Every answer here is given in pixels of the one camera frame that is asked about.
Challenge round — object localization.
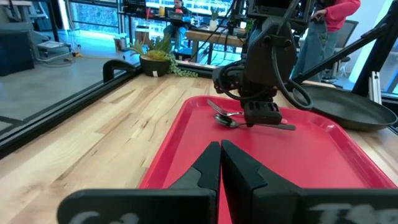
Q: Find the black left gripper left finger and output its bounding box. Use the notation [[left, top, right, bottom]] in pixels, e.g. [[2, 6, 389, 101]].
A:
[[57, 141, 222, 224]]

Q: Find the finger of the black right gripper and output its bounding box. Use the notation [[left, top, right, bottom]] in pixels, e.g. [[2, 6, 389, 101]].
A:
[[243, 101, 264, 127], [262, 101, 283, 126]]

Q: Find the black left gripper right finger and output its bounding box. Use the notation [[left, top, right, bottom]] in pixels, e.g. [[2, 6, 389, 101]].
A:
[[221, 139, 398, 224]]

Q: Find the silver metal spoon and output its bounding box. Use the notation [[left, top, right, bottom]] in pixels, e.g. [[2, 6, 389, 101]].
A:
[[213, 113, 297, 131]]

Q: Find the silver metal fork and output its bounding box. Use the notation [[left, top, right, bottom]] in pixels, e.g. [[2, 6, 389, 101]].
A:
[[206, 98, 245, 118]]

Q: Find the red plastic tray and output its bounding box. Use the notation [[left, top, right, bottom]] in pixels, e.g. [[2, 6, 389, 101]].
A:
[[139, 95, 397, 224]]

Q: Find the wooden background table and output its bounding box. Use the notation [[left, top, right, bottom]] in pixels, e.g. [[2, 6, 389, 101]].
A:
[[185, 29, 247, 65]]

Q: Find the person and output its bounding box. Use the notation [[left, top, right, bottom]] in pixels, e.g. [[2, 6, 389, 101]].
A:
[[162, 0, 194, 51], [291, 0, 362, 82]]

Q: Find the small plant in white pot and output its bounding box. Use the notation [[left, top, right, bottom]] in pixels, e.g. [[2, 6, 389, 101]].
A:
[[208, 6, 220, 32]]

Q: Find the grey office chair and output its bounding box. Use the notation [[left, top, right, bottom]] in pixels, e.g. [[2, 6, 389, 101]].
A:
[[323, 19, 359, 79]]

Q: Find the silver aluminium extrusion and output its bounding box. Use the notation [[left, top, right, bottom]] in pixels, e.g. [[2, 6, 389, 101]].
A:
[[368, 71, 382, 105]]

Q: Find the potted plant in black pot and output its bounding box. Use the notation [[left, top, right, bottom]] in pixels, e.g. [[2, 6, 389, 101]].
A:
[[128, 35, 198, 79]]

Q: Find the black table clamp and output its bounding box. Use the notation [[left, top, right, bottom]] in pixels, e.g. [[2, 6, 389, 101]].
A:
[[102, 58, 138, 83]]

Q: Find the dark storage cabinet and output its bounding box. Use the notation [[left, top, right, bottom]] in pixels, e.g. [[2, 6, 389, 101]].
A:
[[0, 29, 35, 77]]

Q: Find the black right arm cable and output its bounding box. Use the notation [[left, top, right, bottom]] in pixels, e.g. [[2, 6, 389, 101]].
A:
[[217, 46, 314, 111]]

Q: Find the black table frame strut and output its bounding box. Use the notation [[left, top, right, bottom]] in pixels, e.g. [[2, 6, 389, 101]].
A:
[[292, 0, 398, 98]]

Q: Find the black table edge rail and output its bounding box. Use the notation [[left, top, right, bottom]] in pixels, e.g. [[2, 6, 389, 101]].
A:
[[0, 60, 218, 158]]

